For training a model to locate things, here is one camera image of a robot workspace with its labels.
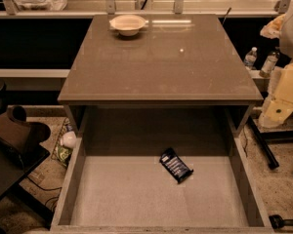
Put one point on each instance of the open grey top drawer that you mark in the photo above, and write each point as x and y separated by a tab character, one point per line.
115	184

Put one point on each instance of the black pole on floor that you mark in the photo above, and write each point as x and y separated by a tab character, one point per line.
272	162

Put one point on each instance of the clear bottle yellow liquid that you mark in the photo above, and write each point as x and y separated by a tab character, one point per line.
270	63

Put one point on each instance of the dark blue rxbar wrapper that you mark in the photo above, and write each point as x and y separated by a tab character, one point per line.
174	165

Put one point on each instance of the clear water bottle blue label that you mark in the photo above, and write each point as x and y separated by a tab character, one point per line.
250	58

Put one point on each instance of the grey cabinet counter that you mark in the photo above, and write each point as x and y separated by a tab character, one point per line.
174	60

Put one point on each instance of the white round object on floor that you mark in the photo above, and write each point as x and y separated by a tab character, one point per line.
68	140

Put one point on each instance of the black caster wheel base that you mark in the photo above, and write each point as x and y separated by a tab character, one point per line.
278	222

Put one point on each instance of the white paper bowl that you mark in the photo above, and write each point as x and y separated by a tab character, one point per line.
127	25

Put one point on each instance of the black office chair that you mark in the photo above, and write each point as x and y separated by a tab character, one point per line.
21	153

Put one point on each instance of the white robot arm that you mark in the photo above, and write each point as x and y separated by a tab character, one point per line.
281	28

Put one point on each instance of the green snack bag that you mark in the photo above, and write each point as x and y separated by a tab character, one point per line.
63	154

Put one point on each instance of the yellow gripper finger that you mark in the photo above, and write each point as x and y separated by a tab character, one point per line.
278	105

